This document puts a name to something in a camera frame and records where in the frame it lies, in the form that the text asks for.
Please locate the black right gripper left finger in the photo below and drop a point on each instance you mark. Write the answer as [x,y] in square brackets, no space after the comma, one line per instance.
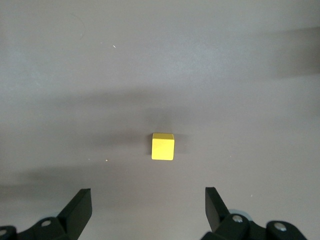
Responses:
[70,220]

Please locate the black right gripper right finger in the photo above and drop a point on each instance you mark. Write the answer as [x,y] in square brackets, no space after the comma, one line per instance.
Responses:
[225,225]

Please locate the yellow wooden block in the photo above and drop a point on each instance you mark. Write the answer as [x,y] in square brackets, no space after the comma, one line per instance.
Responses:
[162,147]

